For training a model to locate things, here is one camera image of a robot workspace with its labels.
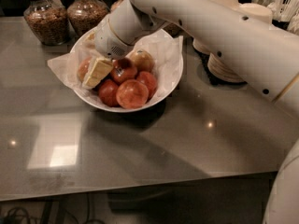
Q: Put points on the white ceramic bowl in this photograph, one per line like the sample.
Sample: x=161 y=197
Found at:
x=167 y=54

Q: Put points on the leftmost glass cereal jar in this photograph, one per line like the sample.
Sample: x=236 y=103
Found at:
x=48 y=21

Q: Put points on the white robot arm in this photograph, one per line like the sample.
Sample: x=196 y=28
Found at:
x=265 y=56

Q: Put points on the yellowish back apple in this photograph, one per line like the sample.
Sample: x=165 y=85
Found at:
x=142 y=60

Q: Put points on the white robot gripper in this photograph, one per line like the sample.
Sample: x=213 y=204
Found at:
x=107 y=41

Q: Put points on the white paper bowl liner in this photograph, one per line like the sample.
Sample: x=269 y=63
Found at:
x=63 y=66

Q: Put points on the white stirrer sticks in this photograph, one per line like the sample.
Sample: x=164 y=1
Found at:
x=289 y=9

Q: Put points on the back stack paper bowls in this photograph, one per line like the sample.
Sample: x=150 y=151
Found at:
x=232 y=4

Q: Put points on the stickered centre red apple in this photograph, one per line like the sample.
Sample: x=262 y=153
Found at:
x=123 y=70

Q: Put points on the front large red apple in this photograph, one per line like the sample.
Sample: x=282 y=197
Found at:
x=132 y=94

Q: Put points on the black mat under bowls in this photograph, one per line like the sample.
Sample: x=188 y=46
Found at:
x=213 y=80

